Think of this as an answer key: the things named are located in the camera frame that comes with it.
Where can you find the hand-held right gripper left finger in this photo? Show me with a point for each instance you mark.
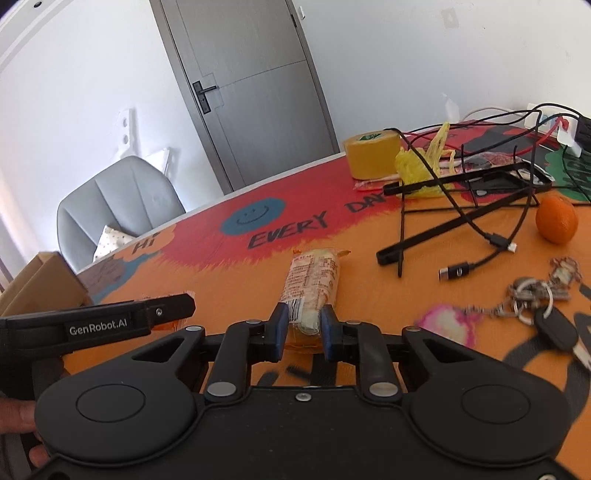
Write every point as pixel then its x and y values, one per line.
pixel 279 332

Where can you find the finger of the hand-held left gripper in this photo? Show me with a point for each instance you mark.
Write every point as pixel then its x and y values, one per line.
pixel 171 310

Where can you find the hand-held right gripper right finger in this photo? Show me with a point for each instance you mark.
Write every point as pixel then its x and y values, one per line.
pixel 328 332

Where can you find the rice cracker packet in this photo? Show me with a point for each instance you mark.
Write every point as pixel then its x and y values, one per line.
pixel 311 281

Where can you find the brown cardboard box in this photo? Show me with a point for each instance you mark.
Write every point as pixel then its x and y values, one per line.
pixel 41 281

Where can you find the person's left hand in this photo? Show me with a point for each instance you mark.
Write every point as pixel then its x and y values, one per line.
pixel 16 415

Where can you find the white dotted pillow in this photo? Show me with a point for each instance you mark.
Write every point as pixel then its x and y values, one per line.
pixel 113 240

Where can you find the grey upholstered chair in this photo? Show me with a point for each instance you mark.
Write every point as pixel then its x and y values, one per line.
pixel 124 194

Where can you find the black phone stand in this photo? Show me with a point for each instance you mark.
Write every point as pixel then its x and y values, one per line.
pixel 425 237

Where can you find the pale red snack packet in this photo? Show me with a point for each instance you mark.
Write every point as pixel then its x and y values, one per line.
pixel 369 184

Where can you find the yellow tape roll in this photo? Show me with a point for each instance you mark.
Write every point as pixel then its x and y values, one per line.
pixel 369 154

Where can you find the yellow plastic bag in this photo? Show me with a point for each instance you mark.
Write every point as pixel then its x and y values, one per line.
pixel 415 168

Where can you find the bunch of keys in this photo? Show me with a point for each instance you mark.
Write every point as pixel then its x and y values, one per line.
pixel 556 330

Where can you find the dark red patterned packet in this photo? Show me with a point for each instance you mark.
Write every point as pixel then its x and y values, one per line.
pixel 489 161

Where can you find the grey door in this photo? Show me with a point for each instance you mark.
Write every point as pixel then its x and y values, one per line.
pixel 258 92

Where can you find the orange fruit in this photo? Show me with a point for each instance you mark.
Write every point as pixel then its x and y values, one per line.
pixel 556 219

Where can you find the white power strip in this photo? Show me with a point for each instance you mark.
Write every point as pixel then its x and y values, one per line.
pixel 532 119

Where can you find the black charger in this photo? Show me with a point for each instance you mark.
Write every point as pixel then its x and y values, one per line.
pixel 584 134

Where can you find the white wall socket plate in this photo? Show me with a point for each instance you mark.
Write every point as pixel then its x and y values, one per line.
pixel 448 17

